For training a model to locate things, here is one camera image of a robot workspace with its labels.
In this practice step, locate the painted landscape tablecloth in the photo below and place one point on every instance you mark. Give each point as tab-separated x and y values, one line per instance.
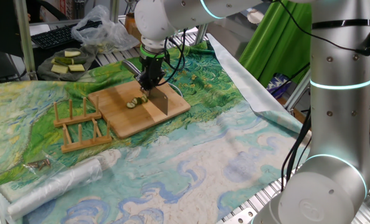
172	161

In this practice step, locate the pale cut cucumber piece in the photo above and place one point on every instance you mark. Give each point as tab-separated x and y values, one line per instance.
59	68
76	67
72	53

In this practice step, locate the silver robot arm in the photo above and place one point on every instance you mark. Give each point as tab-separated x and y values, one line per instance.
340	124

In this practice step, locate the wooden cutting board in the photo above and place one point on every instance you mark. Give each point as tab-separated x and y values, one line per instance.
116	119

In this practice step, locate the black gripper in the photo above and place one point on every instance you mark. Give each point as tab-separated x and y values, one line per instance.
152	70

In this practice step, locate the white paper sheet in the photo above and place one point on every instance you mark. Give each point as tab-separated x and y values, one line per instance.
38	29

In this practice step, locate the steel cleaver knife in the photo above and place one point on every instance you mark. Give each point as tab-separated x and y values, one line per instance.
158	101

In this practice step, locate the wooden peg rack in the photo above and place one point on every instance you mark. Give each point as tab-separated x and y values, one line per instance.
79	119

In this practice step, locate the clear plastic bag roll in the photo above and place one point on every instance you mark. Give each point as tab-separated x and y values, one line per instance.
54	186

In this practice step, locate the black keyboard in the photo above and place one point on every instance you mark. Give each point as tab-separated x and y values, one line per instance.
54	35

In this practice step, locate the small bag of screws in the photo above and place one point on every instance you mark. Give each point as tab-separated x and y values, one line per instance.
41	164

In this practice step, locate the aluminium frame post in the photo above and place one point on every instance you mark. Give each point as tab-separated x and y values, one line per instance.
297	90
24	40

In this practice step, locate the black computer monitor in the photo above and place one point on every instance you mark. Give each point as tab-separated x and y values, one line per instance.
1	28

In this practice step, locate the dark green cucumber piece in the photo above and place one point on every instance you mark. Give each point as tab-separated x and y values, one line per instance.
67	60

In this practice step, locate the crumpled clear plastic bag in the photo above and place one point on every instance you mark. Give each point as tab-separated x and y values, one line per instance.
104	34

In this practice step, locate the plate of cucumber slices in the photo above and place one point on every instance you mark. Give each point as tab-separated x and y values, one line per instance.
48	75

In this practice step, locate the blue patterned bag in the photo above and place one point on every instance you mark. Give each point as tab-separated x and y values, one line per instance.
278	85

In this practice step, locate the green curtain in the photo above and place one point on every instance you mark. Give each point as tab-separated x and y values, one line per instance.
275	46

